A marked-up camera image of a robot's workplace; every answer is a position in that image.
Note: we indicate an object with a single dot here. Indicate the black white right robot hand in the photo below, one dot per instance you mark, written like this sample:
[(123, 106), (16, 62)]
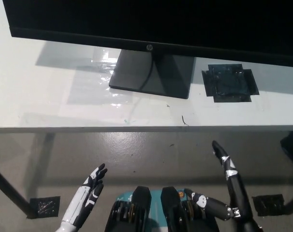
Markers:
[(237, 191)]

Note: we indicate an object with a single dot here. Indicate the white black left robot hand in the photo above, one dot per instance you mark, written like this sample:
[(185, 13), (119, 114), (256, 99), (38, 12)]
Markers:
[(84, 200)]

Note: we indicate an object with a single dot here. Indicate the black HP computer monitor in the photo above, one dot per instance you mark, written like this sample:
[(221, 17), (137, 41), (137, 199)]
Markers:
[(136, 24)]

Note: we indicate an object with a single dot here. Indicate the black teal robot body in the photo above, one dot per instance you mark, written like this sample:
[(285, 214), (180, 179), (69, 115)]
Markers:
[(141, 207)]

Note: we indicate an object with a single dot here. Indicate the small black tape patch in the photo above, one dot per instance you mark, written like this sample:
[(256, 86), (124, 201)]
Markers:
[(45, 206), (268, 204)]

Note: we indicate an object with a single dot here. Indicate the black box-shaped object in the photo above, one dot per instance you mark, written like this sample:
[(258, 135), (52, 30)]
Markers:
[(292, 147)]

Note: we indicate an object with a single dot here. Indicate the black table leg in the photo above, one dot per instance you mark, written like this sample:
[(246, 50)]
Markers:
[(11, 191)]

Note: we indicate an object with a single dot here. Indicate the large black tape patch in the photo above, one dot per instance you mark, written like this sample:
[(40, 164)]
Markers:
[(230, 84)]

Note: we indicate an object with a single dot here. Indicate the clear plastic tape sheet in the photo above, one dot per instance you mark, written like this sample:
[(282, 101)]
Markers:
[(95, 79)]

